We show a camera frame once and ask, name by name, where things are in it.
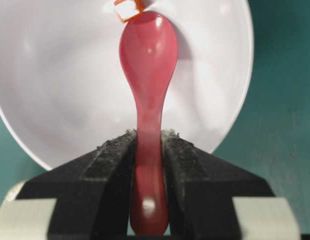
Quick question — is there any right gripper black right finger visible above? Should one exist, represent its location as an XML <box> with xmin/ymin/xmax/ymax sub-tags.
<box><xmin>161</xmin><ymin>129</ymin><xmax>274</xmax><ymax>240</ymax></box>

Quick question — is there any small red block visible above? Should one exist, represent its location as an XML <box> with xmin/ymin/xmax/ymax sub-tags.
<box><xmin>114</xmin><ymin>0</ymin><xmax>145</xmax><ymax>23</ymax></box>

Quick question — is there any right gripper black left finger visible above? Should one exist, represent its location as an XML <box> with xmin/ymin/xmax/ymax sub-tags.
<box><xmin>17</xmin><ymin>130</ymin><xmax>136</xmax><ymax>240</ymax></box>

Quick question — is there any large white bowl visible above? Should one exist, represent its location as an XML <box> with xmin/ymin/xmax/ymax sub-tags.
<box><xmin>0</xmin><ymin>0</ymin><xmax>254</xmax><ymax>170</ymax></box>

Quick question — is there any pink plastic soup spoon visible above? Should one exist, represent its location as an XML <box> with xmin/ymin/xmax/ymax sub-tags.
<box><xmin>119</xmin><ymin>11</ymin><xmax>178</xmax><ymax>236</ymax></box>

